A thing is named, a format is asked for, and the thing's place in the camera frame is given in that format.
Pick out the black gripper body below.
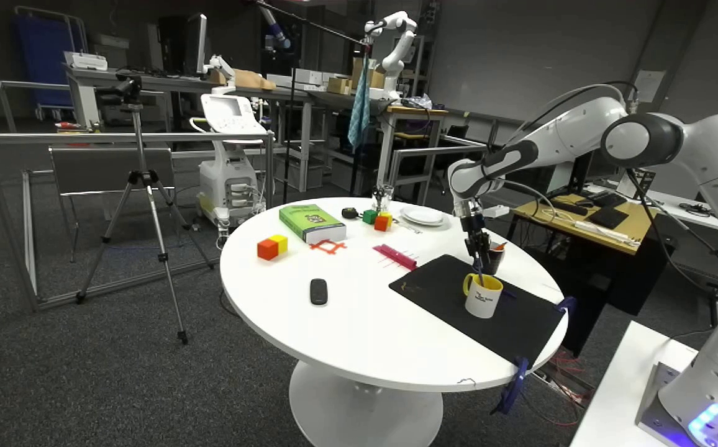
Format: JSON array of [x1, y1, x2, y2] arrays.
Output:
[[456, 201, 495, 243]]

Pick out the green book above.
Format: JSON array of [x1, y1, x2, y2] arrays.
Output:
[[276, 201, 349, 248]]

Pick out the glass holding utensils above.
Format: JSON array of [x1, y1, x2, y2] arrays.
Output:
[[370, 183, 395, 215]]

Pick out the white table pedestal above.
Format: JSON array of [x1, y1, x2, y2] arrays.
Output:
[[285, 358, 447, 447]]

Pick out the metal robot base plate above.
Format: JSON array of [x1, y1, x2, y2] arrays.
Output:
[[634, 360, 718, 447]]

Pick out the wooden desk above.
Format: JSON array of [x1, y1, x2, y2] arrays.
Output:
[[511, 187, 660, 259]]

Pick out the blue cabinet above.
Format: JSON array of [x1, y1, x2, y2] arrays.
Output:
[[11, 7, 86, 111]]

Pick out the yellow and white mug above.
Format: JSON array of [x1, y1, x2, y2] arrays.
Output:
[[459, 270, 507, 324]]

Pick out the blue tape strip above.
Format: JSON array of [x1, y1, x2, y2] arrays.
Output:
[[491, 356, 534, 418], [553, 292, 578, 324]]

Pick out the red comb-like strip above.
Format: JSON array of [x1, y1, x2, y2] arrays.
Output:
[[370, 242, 419, 274]]

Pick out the white robot mounting table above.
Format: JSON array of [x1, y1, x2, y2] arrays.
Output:
[[567, 317, 718, 447]]

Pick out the black boom pole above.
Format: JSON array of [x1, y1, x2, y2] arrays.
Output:
[[251, 0, 377, 50]]

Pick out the camera tripod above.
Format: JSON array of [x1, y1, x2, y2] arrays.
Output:
[[72, 96, 219, 348]]

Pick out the large white plate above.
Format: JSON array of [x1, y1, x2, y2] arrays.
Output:
[[395, 204, 455, 233]]

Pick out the red plastic frame piece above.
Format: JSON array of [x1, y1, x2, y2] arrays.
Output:
[[307, 235, 349, 256]]

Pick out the white machine cart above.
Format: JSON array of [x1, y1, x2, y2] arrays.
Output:
[[189, 89, 271, 232]]

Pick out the small white background robot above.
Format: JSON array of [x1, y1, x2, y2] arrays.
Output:
[[359, 7, 421, 83]]

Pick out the teal hanging cloth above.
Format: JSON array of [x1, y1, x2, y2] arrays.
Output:
[[344, 68, 374, 155]]

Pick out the black mat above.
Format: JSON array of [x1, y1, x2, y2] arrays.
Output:
[[384, 250, 572, 371]]

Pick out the small black marker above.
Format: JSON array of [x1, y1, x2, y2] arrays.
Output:
[[305, 276, 329, 307]]

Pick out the small white plate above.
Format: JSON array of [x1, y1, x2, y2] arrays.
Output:
[[400, 204, 447, 227]]

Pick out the orange cube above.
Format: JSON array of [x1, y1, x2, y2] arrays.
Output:
[[254, 235, 282, 263]]

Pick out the small black tripod camera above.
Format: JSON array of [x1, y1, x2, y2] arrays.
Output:
[[115, 69, 146, 106]]

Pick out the square metal frame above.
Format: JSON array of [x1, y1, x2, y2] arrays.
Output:
[[372, 104, 495, 218]]

